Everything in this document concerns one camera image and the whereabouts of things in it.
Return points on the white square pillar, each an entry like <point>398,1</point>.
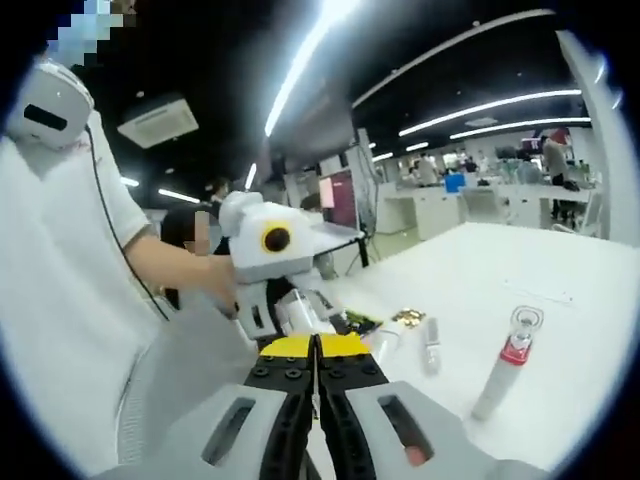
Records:
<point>595,150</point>

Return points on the white office desk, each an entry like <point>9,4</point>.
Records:
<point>500,197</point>

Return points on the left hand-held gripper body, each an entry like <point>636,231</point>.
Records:
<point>250,260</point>

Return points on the green black skincare sachet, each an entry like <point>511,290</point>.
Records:
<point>357,320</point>

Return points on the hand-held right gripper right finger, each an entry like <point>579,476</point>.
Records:
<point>450,450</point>

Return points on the person's left hand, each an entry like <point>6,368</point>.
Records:
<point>220,285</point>

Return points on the white worn device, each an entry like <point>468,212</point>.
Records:
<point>55,100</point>

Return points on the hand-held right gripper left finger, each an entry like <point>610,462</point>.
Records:
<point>190,440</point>

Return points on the ceiling air conditioner vent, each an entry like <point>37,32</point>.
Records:
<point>157,122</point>

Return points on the black laptop stand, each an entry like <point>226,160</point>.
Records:
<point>364,250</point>

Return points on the red collar skincare spray bottle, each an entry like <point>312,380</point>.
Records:
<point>500,380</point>

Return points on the gold skincare sachet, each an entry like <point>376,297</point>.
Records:
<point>407,316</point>

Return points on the blue box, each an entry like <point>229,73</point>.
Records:
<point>453,182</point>

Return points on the ceiling light strip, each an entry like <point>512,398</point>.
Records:
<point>305,55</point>
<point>520,126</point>
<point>490,105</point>

